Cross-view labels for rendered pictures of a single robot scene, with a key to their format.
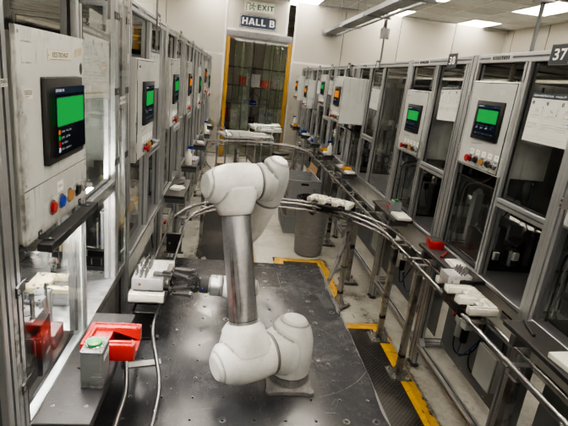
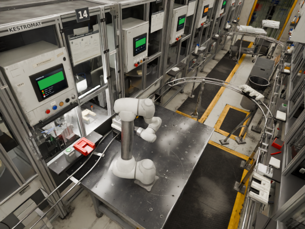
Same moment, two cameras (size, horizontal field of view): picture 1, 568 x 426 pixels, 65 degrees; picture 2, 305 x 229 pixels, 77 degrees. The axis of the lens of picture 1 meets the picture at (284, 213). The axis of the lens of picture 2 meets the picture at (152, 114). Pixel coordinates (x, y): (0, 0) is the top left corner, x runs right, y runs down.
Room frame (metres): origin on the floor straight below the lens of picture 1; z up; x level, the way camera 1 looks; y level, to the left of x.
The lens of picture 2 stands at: (0.65, -0.70, 2.37)
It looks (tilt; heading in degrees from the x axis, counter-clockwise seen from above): 40 degrees down; 37
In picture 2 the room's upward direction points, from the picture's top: 5 degrees clockwise
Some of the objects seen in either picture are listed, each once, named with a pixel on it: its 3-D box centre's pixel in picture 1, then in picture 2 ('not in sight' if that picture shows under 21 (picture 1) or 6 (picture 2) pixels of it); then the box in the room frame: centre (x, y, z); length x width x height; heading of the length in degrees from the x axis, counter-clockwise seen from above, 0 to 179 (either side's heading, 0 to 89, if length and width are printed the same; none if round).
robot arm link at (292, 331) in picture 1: (289, 343); (146, 170); (1.47, -0.08, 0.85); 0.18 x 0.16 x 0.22; 126
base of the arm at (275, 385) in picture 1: (287, 370); (147, 176); (1.49, -0.08, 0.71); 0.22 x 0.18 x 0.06; 8
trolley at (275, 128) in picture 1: (264, 148); (266, 35); (8.50, 0.51, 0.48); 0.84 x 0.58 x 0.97; 16
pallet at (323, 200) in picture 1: (330, 204); (250, 93); (3.57, -0.37, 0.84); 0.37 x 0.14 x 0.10; 66
